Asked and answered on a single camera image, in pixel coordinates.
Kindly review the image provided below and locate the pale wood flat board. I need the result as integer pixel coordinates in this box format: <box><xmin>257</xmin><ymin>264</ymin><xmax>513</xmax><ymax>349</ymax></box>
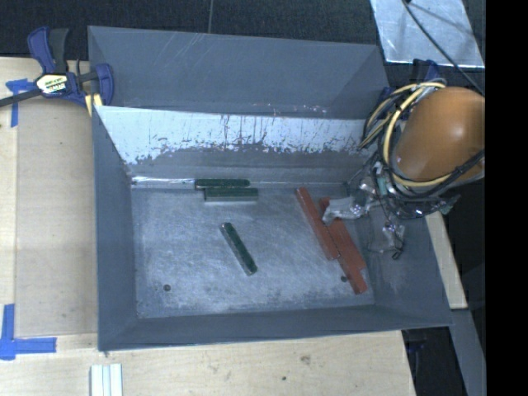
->
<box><xmin>14</xmin><ymin>96</ymin><xmax>100</xmax><ymax>338</ymax></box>

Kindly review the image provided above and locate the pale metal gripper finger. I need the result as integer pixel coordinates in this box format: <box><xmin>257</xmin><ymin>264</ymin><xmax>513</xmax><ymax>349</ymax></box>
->
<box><xmin>321</xmin><ymin>206</ymin><xmax>370</xmax><ymax>225</ymax></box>
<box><xmin>328</xmin><ymin>197</ymin><xmax>361</xmax><ymax>211</ymax></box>

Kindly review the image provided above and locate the dark green flat block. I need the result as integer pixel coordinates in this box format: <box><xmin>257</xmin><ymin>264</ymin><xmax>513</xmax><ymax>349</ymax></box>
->
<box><xmin>194</xmin><ymin>178</ymin><xmax>252</xmax><ymax>191</ymax></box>
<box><xmin>219</xmin><ymin>222</ymin><xmax>259</xmax><ymax>277</ymax></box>

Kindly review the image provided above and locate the red-brown flat block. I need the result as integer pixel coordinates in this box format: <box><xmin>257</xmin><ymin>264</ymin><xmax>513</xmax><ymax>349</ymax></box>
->
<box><xmin>295</xmin><ymin>186</ymin><xmax>341</xmax><ymax>262</ymax></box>
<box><xmin>319</xmin><ymin>197</ymin><xmax>369</xmax><ymax>296</ymax></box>

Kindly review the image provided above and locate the grey metal bin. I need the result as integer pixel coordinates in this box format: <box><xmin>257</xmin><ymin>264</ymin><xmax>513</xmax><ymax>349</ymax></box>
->
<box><xmin>87</xmin><ymin>26</ymin><xmax>454</xmax><ymax>352</ymax></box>

